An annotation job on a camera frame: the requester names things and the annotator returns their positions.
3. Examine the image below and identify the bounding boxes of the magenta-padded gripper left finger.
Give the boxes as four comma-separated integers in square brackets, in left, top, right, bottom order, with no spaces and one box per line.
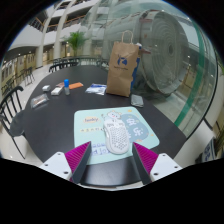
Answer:
[39,140,93,185]

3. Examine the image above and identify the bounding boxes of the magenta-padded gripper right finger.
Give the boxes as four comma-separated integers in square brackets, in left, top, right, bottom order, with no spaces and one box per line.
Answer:
[131,142,184,186]

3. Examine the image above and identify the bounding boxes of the white perforated computer mouse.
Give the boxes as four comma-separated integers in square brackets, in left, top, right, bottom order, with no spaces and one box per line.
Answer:
[102,118,130,156]

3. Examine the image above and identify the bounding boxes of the light green cartoon mouse pad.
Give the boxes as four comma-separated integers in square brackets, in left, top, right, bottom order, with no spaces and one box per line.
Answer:
[73,106,161,166]

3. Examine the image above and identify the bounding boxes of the blue and white sign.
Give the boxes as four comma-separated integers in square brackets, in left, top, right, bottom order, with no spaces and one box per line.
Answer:
[201,136,218,163]

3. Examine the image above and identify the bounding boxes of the black spindle-back chair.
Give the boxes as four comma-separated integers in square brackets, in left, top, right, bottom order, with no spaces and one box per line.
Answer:
[0,85,28,160]
[48,60,80,74]

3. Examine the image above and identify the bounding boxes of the cookie in clear wrapper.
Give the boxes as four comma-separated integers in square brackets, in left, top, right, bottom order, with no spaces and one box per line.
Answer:
[30,93,50,110]

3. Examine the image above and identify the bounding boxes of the dark grey pouch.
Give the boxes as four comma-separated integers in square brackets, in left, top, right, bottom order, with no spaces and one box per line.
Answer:
[130,93,145,108]

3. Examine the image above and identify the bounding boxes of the cream rectangular box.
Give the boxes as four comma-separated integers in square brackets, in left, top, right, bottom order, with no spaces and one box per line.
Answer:
[50,86,64,97]

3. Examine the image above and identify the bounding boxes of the small blue-capped bottle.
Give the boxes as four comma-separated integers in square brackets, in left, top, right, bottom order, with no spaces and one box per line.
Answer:
[63,78,71,96]

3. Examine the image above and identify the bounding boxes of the orange flat packet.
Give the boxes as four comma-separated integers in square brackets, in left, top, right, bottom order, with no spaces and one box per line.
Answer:
[68,82,84,90]

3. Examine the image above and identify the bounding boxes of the white and blue plastic packet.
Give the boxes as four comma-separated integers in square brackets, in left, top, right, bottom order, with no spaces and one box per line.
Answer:
[84,83,108,96]

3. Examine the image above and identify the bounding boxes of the group of black chairs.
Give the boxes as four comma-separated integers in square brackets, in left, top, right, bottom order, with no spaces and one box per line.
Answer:
[1,66,36,96]

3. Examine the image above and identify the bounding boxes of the brown paper bag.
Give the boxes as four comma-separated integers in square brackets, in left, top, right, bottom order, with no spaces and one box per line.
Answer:
[105,29,140,98]

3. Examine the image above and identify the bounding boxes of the large round white structure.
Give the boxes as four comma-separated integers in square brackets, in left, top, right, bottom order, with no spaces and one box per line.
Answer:
[138,9,195,98]

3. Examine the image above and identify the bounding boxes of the green potted palm plant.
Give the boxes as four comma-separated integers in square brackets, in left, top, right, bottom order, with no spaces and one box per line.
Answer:
[63,30,88,58]

